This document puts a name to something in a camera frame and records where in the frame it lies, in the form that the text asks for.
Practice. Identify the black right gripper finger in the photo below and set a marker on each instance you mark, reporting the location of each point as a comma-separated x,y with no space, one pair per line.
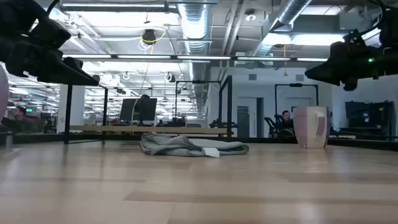
325,73

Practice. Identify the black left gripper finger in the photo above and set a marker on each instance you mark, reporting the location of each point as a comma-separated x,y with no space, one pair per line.
74,62
65,76

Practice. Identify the ribbed purple mug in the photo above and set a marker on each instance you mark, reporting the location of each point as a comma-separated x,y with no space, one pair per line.
3,93

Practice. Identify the pink and white mug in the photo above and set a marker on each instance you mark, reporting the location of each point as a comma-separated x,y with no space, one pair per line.
308,127

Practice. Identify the black background robot arm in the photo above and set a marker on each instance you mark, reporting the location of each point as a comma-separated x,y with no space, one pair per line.
271,126

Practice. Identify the large dark background screen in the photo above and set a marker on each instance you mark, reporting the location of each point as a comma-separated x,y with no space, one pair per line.
368,113

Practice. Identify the person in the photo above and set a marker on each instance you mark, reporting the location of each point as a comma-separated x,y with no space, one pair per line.
286,119
23,123

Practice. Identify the black ceiling device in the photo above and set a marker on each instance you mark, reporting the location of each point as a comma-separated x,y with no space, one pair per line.
149,36

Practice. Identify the black background computer monitor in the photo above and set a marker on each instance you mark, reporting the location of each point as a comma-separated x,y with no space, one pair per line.
138,110

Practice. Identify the grey background door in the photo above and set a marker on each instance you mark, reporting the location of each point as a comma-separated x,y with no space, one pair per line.
243,121

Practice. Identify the long ceiling light strip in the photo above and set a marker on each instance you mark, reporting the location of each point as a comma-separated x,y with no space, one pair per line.
202,57

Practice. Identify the grey folded cloth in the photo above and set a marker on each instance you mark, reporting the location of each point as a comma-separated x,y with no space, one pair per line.
174,146

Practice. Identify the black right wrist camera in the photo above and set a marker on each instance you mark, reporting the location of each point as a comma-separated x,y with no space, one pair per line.
353,35

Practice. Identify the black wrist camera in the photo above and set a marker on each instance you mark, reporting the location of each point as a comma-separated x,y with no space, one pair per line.
51,32
353,35

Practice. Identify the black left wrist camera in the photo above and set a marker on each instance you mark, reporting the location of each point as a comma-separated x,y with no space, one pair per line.
51,32

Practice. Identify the black aluminium table frame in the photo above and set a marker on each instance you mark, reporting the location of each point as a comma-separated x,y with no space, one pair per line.
46,138

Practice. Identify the smooth silver ventilation duct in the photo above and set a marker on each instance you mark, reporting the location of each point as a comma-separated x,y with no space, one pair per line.
289,12

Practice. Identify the wooden shelf with black frame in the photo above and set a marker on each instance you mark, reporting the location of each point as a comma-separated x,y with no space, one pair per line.
149,129

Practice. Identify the silver ribbed ventilation duct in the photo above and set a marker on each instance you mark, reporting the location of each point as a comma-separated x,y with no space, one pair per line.
194,25

